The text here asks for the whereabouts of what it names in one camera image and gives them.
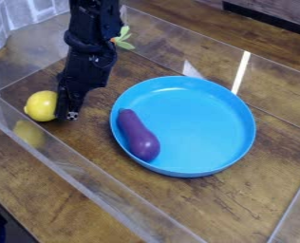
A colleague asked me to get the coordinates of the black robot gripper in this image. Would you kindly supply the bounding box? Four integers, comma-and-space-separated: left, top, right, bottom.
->
56, 50, 117, 121

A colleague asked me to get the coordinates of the yellow toy lemon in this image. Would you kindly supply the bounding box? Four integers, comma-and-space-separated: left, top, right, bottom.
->
24, 90, 58, 122

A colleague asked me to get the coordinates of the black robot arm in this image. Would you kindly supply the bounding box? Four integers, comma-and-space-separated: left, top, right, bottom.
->
56, 0, 124, 120

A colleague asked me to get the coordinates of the blue round plastic tray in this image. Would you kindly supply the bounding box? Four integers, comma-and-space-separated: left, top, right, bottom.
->
110, 76, 257, 178

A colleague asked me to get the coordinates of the purple toy eggplant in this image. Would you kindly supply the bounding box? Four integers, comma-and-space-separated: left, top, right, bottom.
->
117, 109, 161, 161

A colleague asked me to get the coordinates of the orange toy carrot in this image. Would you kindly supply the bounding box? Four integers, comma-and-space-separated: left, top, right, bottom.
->
112, 26, 136, 50

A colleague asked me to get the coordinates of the white grid curtain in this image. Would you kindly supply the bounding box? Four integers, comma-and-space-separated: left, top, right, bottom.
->
0, 0, 69, 48

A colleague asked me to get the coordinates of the clear acrylic enclosure wall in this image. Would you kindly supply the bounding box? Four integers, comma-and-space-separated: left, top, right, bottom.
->
0, 0, 300, 243

